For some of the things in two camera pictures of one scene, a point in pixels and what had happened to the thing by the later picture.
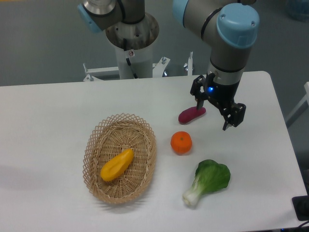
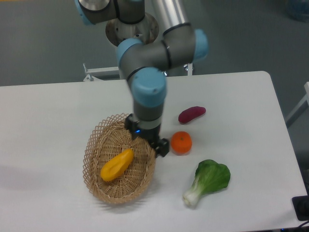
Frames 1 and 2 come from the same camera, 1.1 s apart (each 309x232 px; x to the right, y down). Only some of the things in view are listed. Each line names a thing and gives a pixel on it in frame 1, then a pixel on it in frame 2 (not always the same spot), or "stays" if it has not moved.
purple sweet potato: x=189 y=114 stays
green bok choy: x=210 y=176 stays
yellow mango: x=116 y=166 stays
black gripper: x=223 y=94 -> x=161 y=146
